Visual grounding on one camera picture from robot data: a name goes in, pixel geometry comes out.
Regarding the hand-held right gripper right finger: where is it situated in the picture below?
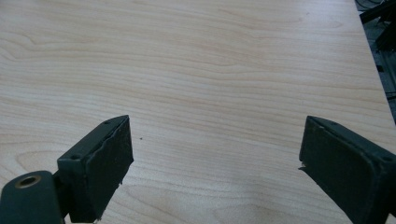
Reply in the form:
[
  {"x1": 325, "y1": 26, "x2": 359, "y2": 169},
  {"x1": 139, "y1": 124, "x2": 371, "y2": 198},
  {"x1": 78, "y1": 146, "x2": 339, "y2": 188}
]
[{"x1": 298, "y1": 115, "x2": 396, "y2": 224}]

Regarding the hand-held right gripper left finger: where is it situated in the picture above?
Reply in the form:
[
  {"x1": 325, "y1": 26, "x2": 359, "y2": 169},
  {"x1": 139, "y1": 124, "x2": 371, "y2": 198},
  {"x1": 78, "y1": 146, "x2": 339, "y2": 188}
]
[{"x1": 56, "y1": 114, "x2": 134, "y2": 224}]

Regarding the black metal stand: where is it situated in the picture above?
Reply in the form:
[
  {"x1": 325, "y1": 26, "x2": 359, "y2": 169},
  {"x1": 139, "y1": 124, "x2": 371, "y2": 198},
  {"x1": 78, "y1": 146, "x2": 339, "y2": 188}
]
[{"x1": 354, "y1": 0, "x2": 396, "y2": 124}]

